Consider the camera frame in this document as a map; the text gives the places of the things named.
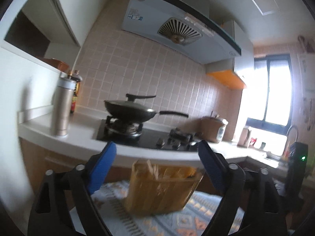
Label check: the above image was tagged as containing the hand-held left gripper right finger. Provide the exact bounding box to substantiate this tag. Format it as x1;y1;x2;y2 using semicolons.
197;140;288;236

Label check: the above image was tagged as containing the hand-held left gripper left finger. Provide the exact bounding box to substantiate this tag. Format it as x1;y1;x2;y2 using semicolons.
28;141;117;236

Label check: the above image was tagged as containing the yellow utensil basket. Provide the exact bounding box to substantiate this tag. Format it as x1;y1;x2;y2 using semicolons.
124;159;204;217

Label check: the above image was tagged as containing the brown rice cooker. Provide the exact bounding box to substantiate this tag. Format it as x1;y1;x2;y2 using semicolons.
200;116;228;143

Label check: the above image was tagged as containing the metal faucet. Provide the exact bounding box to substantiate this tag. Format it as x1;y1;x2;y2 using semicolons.
285;124;299;157

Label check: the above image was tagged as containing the pink electric kettle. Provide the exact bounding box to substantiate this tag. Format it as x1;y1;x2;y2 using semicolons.
237;125;252;148

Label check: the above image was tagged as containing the black gas stove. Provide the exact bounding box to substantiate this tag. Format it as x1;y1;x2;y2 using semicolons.
96;119;201;152

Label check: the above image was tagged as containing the black frying pan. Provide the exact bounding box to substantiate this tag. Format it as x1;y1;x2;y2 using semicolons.
104;100;189;124

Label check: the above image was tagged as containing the patterned cloth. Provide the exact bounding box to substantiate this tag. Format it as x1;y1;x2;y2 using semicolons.
69;179;247;236

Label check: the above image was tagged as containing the gold thermos flask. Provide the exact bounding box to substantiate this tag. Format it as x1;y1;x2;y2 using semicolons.
50;77;77;138

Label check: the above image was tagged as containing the wooden base cabinet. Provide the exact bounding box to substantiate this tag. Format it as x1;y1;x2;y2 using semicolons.
18;138;249;209

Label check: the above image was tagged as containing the dark framed window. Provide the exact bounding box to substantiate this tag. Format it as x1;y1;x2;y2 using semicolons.
246;54;295;129

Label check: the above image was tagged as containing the brown box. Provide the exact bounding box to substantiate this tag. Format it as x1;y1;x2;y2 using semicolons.
44;58;70;72

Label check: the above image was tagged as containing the pale blue range hood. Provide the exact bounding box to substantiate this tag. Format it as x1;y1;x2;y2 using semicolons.
121;0;242;65

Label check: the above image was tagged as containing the glass pan lid black handle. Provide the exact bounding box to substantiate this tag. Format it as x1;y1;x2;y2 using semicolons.
105;93;157;112

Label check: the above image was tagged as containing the orange wall cabinet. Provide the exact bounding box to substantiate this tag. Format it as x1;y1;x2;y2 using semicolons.
205;20;254;89

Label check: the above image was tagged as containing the wall poster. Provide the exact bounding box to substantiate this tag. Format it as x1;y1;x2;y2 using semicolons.
296;35;315;131

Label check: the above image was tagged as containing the white wall cabinet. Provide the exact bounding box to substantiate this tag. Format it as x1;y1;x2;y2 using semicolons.
0;0;82;57

